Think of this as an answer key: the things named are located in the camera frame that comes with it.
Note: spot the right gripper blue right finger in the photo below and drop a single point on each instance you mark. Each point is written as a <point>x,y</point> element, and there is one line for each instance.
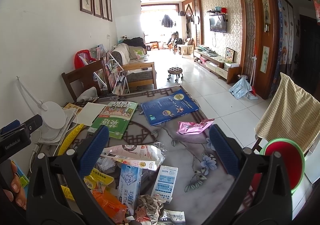
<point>260,193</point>

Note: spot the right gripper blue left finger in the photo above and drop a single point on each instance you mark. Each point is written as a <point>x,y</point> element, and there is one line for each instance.
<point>46,202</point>

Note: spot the brown paper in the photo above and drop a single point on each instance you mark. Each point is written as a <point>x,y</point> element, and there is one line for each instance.
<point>148,209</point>

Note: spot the white blue medicine box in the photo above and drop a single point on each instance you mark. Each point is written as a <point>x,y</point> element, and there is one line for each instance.
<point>165,183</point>

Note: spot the pink strawberry Pocky box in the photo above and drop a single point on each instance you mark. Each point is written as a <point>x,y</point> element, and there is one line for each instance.
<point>141,156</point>

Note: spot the person's left hand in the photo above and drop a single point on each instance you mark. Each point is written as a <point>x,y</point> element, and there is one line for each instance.
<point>17,192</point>

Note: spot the white desk lamp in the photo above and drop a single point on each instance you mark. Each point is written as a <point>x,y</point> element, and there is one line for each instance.
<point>52,115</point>

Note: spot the red bin with green rim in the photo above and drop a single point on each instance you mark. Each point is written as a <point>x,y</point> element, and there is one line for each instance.
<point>292,157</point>

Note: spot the yellow plastic corn-shaped stick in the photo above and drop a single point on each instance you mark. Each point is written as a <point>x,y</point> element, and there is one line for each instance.
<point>69,139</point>

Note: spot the yellow snack wrapper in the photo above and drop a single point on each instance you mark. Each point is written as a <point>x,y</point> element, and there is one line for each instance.
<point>97,180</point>

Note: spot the orange snack bag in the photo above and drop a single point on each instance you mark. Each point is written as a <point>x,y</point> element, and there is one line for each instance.
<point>111,205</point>

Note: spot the white notebook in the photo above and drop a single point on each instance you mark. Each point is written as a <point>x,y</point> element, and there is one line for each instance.
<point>89,113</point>

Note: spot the yellow checked cloth on chair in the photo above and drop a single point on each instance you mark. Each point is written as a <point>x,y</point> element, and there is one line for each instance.
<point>292,113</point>

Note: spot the green textbook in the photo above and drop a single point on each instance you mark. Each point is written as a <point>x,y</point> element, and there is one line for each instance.
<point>116,115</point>

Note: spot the red bag behind chair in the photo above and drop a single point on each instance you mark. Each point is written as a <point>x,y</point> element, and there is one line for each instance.
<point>82,58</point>

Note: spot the dark wooden chair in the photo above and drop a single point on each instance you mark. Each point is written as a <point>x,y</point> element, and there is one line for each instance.
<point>84,75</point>

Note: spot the pink foil wrapper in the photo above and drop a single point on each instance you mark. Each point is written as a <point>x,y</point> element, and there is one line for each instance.
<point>191,128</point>

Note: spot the light blue plastic bag on floor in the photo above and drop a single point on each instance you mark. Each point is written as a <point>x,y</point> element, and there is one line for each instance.
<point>243,89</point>

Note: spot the magazine rack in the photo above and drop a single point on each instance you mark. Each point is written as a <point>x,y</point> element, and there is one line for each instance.
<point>112,78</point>

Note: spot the blue book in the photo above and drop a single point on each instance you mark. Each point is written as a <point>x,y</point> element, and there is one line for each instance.
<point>166,108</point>

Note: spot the wooden TV cabinet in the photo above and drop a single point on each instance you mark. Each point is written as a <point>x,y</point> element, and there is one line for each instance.
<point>216,64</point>

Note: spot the sofa with blankets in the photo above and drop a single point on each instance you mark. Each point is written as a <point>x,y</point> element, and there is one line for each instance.
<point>131,54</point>

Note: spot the round rolling stool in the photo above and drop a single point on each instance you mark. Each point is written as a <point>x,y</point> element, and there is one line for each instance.
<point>177,72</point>

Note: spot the wall-mounted television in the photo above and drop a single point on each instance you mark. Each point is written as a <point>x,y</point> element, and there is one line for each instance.
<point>218,23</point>

